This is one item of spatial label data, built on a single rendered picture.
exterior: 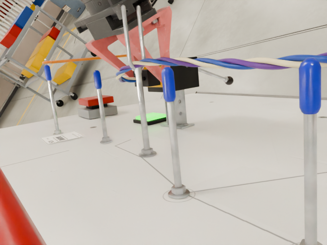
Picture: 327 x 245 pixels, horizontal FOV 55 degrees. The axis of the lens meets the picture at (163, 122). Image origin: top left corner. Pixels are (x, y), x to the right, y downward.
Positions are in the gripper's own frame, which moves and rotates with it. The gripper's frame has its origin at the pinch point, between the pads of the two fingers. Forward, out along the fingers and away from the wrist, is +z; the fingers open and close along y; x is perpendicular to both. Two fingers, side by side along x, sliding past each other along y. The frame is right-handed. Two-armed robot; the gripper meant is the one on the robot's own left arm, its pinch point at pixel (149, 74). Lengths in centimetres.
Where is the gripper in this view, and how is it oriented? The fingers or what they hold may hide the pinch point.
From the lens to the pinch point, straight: 39.3
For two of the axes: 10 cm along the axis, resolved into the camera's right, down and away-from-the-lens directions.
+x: 6.6, -5.9, 4.7
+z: 4.2, 8.0, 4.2
